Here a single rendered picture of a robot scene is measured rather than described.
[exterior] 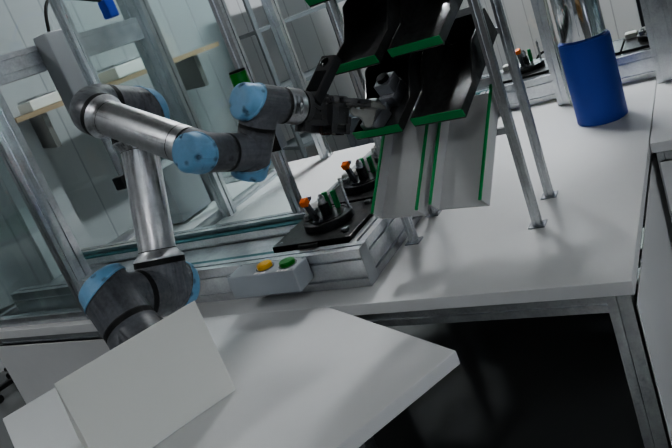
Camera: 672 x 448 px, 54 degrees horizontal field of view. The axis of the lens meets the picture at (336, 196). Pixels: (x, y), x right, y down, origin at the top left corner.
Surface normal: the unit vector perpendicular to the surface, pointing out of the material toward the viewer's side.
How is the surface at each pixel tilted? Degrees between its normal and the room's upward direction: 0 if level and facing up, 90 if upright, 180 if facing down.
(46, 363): 90
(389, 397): 0
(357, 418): 0
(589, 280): 0
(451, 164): 45
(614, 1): 90
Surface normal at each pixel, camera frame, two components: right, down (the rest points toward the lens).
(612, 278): -0.34, -0.90
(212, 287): -0.42, 0.40
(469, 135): -0.64, -0.33
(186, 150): -0.58, 0.07
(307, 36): 0.55, 0.05
